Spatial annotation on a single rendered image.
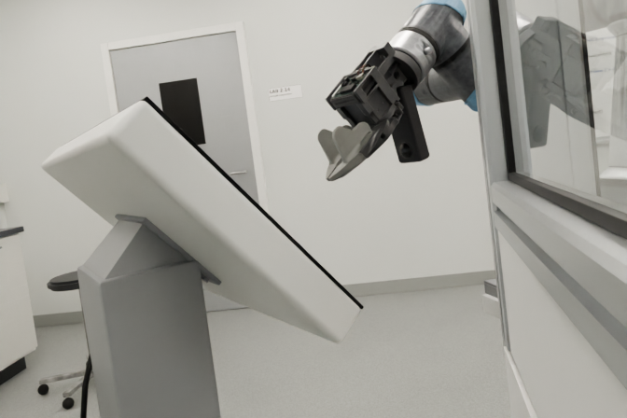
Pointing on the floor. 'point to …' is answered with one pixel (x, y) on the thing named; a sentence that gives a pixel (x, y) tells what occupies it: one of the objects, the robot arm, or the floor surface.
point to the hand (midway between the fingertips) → (337, 176)
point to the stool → (86, 338)
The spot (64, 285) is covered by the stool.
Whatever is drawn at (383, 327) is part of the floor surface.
